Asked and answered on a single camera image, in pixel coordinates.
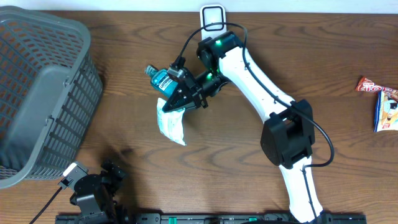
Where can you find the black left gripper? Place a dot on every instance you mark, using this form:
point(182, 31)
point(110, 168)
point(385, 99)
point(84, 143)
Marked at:
point(111, 180)

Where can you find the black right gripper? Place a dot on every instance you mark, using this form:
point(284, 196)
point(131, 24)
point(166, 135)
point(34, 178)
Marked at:
point(191, 88)

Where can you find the teal wet wipes pack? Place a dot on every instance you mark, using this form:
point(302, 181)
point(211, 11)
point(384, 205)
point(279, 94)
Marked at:
point(170, 123)

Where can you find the teal mouthwash bottle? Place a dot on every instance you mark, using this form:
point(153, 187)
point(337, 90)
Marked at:
point(160, 80)

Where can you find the orange red snack bar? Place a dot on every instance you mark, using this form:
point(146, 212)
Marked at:
point(367, 85)

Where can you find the yellow snack bag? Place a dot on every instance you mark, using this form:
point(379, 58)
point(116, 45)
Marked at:
point(385, 113)

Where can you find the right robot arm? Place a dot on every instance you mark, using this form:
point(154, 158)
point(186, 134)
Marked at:
point(287, 135)

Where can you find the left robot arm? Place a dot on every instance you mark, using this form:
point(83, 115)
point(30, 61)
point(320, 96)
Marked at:
point(94, 194)

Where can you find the white barcode scanner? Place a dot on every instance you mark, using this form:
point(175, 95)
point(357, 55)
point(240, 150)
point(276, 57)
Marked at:
point(209, 14)

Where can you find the grey plastic shopping basket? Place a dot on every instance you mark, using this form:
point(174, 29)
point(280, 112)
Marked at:
point(50, 90)

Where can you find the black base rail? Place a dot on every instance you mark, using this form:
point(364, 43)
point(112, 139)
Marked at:
point(156, 218)

